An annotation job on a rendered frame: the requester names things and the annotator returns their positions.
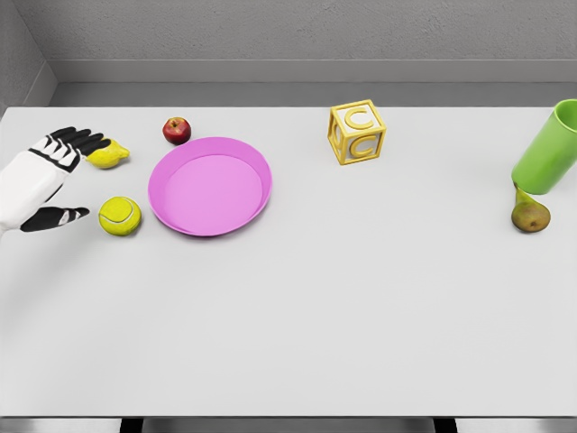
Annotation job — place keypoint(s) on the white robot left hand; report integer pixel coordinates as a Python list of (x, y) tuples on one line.
[(33, 176)]

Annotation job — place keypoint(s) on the yellow lemon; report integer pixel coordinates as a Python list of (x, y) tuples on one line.
[(108, 155)]

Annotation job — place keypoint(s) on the pink round plate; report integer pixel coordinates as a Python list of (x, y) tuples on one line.
[(210, 187)]

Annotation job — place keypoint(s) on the yellow-green tennis ball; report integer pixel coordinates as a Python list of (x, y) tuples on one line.
[(119, 216)]

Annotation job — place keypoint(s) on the red apple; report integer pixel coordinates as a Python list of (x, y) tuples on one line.
[(176, 130)]

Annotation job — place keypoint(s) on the yellow letter C block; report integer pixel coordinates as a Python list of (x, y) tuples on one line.
[(357, 132)]

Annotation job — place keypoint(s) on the brown-green pear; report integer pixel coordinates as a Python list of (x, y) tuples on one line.
[(530, 214)]

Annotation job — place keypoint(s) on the green cup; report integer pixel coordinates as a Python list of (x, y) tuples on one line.
[(544, 155)]

